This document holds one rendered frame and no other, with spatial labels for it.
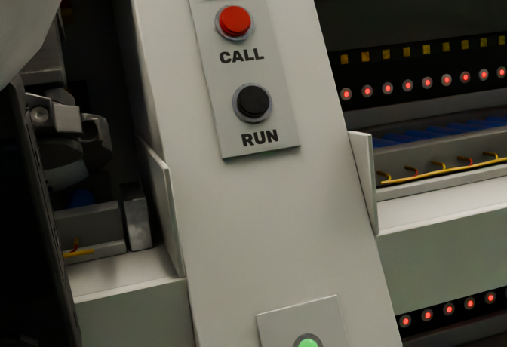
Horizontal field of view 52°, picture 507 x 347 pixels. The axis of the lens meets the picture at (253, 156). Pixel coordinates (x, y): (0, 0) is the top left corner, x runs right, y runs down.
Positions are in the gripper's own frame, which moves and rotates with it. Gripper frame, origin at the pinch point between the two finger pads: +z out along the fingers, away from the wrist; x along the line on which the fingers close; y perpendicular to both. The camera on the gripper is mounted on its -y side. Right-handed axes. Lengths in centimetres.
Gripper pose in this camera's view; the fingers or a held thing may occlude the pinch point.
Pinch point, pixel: (34, 188)
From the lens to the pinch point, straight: 33.1
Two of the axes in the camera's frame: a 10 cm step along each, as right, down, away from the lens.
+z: -2.2, 2.1, 9.5
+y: -2.1, -9.6, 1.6
